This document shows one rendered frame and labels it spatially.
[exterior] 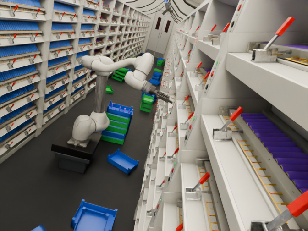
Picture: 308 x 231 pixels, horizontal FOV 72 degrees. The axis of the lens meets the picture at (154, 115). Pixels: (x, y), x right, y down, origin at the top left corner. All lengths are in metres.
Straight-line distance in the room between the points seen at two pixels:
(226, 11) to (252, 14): 0.71
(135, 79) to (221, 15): 0.71
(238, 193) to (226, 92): 0.36
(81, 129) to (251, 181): 1.81
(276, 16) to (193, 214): 0.54
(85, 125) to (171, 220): 1.45
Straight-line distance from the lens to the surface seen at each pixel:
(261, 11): 0.66
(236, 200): 0.37
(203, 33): 1.33
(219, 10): 1.35
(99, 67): 1.89
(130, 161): 2.57
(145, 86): 1.62
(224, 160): 0.46
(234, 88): 0.67
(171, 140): 1.26
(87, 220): 1.84
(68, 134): 2.33
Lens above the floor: 1.52
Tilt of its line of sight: 23 degrees down
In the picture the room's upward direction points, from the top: 18 degrees clockwise
